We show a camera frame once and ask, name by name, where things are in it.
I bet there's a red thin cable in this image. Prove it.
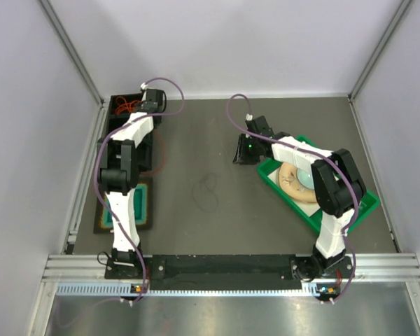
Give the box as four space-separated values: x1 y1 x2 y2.
139 131 167 176

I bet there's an orange thin cable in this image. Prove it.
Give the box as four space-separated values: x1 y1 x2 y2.
114 96 143 116

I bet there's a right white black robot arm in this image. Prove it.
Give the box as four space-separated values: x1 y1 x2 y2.
233 114 367 277

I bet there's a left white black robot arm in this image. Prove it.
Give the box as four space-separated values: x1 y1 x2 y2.
96 85 167 278

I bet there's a black compartment organizer bin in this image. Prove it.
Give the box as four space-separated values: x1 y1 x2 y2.
104 93 153 172

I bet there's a beige painted ceramic plate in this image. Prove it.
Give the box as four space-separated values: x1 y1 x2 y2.
278 162 316 204

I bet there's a white square board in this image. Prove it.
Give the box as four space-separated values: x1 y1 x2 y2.
268 168 320 217

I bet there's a green plastic tray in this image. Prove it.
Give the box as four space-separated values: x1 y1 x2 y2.
240 133 379 233

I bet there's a teal sponge on black tray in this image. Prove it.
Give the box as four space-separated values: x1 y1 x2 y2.
93 176 153 235

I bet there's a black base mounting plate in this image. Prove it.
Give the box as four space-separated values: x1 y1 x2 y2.
105 254 353 281

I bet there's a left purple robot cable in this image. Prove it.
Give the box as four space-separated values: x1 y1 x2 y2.
92 77 186 305

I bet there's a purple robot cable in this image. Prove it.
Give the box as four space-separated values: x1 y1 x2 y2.
92 77 186 305
226 93 358 304

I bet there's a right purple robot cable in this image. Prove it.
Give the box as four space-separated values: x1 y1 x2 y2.
226 93 358 304

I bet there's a grey thin cable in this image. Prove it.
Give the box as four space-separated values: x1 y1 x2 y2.
191 174 220 213

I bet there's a grey slotted cable duct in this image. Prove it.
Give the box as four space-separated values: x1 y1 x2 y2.
56 282 336 298

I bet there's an aluminium front frame rail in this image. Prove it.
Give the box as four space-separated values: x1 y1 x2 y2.
42 253 420 282

